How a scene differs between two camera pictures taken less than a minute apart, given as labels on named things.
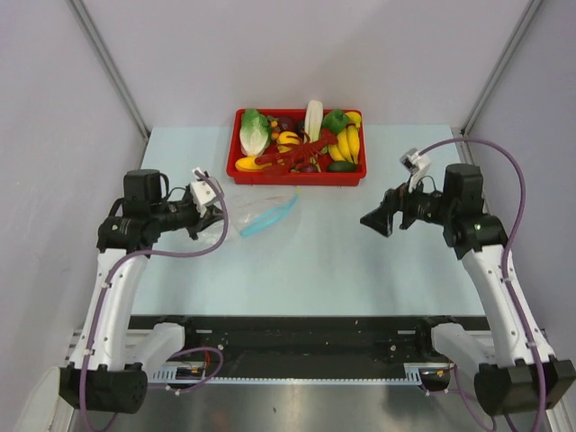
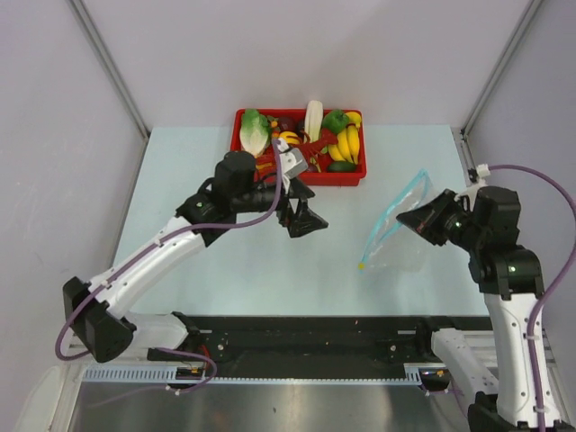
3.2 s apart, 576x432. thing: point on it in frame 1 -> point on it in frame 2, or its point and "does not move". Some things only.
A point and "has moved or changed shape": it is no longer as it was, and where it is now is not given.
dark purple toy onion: x=286 y=123 does not move
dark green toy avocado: x=341 y=166 does not move
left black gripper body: x=190 y=219 -> x=284 y=211
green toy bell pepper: x=336 y=121 does not move
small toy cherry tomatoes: x=274 y=125 does not move
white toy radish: x=313 y=120 does not move
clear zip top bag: x=253 y=210 has moved or changed shape
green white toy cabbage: x=255 y=135 does not move
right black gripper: x=397 y=200 -> x=424 y=218
